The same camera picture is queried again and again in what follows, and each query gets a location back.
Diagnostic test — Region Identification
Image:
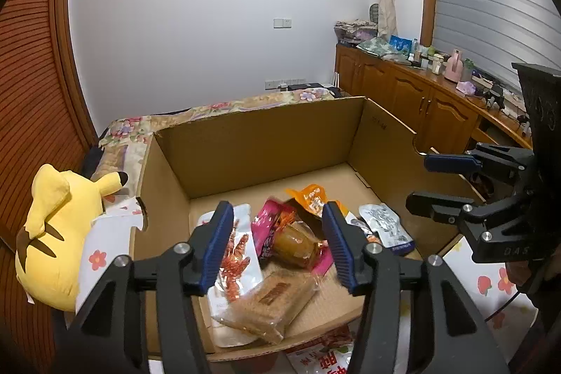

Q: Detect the wooden sideboard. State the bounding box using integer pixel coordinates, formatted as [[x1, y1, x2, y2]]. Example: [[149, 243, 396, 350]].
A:
[[335, 43, 533, 191]]

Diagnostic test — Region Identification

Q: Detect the pile of folded cloths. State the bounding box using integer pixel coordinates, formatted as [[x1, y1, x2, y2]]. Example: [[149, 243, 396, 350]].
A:
[[334, 20, 378, 47]]

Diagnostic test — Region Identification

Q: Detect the orange snack packet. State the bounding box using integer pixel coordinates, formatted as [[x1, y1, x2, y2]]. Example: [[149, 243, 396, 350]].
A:
[[285, 183, 329, 221]]

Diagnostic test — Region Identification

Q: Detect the brown cracker packet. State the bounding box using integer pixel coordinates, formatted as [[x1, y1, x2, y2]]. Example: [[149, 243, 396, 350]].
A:
[[210, 271, 323, 345]]

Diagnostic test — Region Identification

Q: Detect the yellow plush toy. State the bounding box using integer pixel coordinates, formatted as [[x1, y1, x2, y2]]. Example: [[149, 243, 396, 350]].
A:
[[14, 164, 129, 311]]

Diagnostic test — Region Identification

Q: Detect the blue packet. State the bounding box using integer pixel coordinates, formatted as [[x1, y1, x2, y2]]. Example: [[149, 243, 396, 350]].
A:
[[389, 35, 413, 54]]

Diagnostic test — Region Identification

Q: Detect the white red snack packet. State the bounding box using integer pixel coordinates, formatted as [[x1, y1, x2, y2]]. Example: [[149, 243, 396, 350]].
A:
[[285, 332, 356, 374]]

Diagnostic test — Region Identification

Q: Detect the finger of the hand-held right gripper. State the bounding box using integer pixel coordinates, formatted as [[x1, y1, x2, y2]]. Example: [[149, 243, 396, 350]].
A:
[[424, 143, 534, 193], [405, 191, 527, 232]]

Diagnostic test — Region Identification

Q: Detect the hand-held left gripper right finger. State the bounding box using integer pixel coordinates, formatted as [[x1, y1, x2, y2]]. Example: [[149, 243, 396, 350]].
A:
[[322, 201, 509, 374]]

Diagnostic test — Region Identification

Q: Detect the cluster of small bottles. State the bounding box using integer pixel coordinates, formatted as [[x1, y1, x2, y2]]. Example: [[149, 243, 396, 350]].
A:
[[407, 38, 444, 76]]

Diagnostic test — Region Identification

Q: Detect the strawberry printed blanket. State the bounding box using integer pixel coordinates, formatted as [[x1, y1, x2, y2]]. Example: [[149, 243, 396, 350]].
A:
[[74, 196, 546, 374]]

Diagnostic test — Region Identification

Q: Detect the wooden louvered wardrobe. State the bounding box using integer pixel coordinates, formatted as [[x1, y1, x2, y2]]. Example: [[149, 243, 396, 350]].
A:
[[0, 0, 99, 374]]

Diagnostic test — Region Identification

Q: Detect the green patterned cloth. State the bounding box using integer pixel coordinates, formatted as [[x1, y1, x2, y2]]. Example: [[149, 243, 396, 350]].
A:
[[356, 38, 396, 60]]

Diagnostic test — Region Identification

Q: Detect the floral quilt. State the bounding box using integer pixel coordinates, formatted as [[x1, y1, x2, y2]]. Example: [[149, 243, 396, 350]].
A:
[[94, 87, 347, 199]]

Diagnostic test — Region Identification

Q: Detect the silver snack packet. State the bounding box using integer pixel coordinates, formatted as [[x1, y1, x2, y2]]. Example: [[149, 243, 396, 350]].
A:
[[358, 203, 415, 256]]

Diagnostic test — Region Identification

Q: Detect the clear chicken feet snack packet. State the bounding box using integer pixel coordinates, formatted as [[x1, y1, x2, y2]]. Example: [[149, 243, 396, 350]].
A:
[[344, 211, 382, 245], [195, 203, 266, 348]]

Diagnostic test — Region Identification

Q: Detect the black tripod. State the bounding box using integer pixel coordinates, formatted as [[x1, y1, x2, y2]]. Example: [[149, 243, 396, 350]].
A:
[[480, 87, 506, 110]]

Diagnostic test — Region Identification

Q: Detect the pink snack packet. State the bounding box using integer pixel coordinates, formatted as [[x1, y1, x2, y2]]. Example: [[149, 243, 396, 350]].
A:
[[250, 199, 336, 276]]

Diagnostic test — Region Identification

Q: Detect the black cable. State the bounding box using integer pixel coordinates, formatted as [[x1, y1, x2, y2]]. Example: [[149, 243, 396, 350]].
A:
[[484, 286, 532, 325]]

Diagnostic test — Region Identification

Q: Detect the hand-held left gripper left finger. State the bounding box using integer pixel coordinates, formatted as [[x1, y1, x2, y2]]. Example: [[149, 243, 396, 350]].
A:
[[50, 201, 235, 374]]

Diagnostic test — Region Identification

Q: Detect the brown cardboard box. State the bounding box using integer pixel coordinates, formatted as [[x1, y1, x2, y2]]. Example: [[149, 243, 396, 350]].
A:
[[129, 95, 487, 363]]

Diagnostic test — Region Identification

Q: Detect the pink bottle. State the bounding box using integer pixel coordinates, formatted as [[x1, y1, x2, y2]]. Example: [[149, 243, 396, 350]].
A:
[[444, 48, 466, 82]]

